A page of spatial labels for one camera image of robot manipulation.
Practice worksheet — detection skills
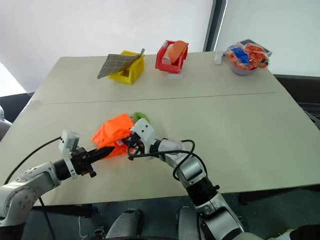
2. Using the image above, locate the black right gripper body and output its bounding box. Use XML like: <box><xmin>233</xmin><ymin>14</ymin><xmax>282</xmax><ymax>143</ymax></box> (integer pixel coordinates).
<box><xmin>125</xmin><ymin>133</ymin><xmax>148</xmax><ymax>158</ymax></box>

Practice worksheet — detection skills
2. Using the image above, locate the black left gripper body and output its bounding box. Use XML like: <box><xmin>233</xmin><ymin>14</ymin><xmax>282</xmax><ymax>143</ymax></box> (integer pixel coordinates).
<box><xmin>70</xmin><ymin>147</ymin><xmax>98</xmax><ymax>179</ymax></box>

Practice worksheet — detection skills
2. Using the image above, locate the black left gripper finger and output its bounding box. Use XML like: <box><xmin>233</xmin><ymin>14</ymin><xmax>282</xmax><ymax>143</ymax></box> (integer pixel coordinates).
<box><xmin>87</xmin><ymin>149</ymin><xmax>115</xmax><ymax>161</ymax></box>
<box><xmin>86</xmin><ymin>146</ymin><xmax>116</xmax><ymax>155</ymax></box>

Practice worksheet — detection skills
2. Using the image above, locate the orange fabric pouch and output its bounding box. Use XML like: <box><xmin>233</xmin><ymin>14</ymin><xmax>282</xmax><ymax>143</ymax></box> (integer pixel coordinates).
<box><xmin>90</xmin><ymin>113</ymin><xmax>135</xmax><ymax>160</ymax></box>

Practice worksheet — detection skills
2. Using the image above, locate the green fuzzy object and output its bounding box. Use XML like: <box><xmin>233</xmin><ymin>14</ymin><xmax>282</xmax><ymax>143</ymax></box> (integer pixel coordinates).
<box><xmin>131</xmin><ymin>112</ymin><xmax>152</xmax><ymax>124</ymax></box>

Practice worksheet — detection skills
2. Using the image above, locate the black bar under table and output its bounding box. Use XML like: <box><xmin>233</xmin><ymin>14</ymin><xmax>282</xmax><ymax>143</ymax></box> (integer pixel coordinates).
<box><xmin>33</xmin><ymin>202</ymin><xmax>94</xmax><ymax>219</ymax></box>

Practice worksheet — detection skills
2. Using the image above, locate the yellow plastic bin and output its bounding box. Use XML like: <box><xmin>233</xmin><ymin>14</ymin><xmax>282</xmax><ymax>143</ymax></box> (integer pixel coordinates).
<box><xmin>107</xmin><ymin>50</ymin><xmax>146</xmax><ymax>85</ymax></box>

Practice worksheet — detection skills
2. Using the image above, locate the dark rounded shape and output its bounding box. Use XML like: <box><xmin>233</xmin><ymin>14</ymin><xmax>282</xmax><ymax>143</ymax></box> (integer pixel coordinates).
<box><xmin>105</xmin><ymin>208</ymin><xmax>144</xmax><ymax>240</ymax></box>

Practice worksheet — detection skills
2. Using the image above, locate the grey checked cloth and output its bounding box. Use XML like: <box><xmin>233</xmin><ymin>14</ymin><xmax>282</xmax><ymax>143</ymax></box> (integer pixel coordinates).
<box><xmin>96</xmin><ymin>47</ymin><xmax>146</xmax><ymax>80</ymax></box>

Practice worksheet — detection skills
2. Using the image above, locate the white flat block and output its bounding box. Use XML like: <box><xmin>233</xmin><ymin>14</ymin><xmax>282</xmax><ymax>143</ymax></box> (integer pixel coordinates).
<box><xmin>167</xmin><ymin>70</ymin><xmax>185</xmax><ymax>81</ymax></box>

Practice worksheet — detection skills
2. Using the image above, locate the red plastic bin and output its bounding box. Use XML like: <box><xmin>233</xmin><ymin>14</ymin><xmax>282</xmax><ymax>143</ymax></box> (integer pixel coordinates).
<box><xmin>154</xmin><ymin>39</ymin><xmax>190</xmax><ymax>75</ymax></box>

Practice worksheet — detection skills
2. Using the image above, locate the grey rounded object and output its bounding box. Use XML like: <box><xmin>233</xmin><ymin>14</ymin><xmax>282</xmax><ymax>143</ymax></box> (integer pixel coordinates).
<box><xmin>0</xmin><ymin>104</ymin><xmax>13</xmax><ymax>142</ymax></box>

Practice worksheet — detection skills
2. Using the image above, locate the white cylindrical bottle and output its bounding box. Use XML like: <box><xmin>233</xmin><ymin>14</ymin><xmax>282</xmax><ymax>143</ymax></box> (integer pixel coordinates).
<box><xmin>160</xmin><ymin>43</ymin><xmax>176</xmax><ymax>65</ymax></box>

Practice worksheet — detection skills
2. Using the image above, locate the small white container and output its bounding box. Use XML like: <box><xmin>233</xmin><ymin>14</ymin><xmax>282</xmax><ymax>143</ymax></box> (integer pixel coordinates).
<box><xmin>214</xmin><ymin>50</ymin><xmax>225</xmax><ymax>66</ymax></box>

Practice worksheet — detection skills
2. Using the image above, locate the grey bowl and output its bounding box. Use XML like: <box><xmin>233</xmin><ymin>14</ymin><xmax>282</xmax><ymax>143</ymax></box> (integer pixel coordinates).
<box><xmin>228</xmin><ymin>59</ymin><xmax>264</xmax><ymax>76</ymax></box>

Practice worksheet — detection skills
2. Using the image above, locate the small orange snack packet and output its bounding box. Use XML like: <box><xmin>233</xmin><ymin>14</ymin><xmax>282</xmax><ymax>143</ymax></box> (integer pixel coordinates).
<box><xmin>225</xmin><ymin>47</ymin><xmax>239</xmax><ymax>66</ymax></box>

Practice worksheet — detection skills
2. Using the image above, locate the blue snack packet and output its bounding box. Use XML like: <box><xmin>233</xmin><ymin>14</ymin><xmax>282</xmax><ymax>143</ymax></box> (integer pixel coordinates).
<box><xmin>230</xmin><ymin>47</ymin><xmax>250</xmax><ymax>68</ymax></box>

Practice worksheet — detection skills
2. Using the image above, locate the large orange snack packet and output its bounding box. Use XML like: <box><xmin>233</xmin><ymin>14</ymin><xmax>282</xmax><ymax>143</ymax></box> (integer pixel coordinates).
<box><xmin>243</xmin><ymin>44</ymin><xmax>269</xmax><ymax>70</ymax></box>

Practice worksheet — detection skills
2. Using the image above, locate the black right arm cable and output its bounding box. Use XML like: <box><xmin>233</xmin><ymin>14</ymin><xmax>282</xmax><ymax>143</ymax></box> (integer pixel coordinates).
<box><xmin>126</xmin><ymin>139</ymin><xmax>196</xmax><ymax>181</ymax></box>

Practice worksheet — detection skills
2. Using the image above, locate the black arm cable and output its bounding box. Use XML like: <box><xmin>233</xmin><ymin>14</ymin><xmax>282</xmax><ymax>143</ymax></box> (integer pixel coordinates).
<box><xmin>2</xmin><ymin>136</ymin><xmax>63</xmax><ymax>186</ymax></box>
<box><xmin>126</xmin><ymin>139</ymin><xmax>196</xmax><ymax>181</ymax></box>

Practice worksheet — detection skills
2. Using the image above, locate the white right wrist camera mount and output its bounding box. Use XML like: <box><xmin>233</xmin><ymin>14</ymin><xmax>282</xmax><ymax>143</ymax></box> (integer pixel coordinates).
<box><xmin>129</xmin><ymin>118</ymin><xmax>158</xmax><ymax>152</ymax></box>

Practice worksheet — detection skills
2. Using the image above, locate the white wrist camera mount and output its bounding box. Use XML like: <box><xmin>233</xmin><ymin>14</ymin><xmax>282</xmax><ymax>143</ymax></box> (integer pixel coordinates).
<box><xmin>129</xmin><ymin>118</ymin><xmax>158</xmax><ymax>152</ymax></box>
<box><xmin>58</xmin><ymin>129</ymin><xmax>81</xmax><ymax>180</ymax></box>

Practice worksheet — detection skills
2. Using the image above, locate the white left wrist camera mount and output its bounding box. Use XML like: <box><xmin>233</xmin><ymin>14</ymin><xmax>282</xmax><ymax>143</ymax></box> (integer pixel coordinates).
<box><xmin>58</xmin><ymin>129</ymin><xmax>81</xmax><ymax>180</ymax></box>

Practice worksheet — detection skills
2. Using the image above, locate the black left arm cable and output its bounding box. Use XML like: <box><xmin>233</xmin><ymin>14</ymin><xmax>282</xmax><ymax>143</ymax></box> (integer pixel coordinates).
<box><xmin>2</xmin><ymin>136</ymin><xmax>63</xmax><ymax>186</ymax></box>

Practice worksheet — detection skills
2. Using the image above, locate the dark window frame post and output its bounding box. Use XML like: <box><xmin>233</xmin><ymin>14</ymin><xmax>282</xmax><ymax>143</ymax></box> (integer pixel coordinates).
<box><xmin>202</xmin><ymin>0</ymin><xmax>228</xmax><ymax>53</ymax></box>

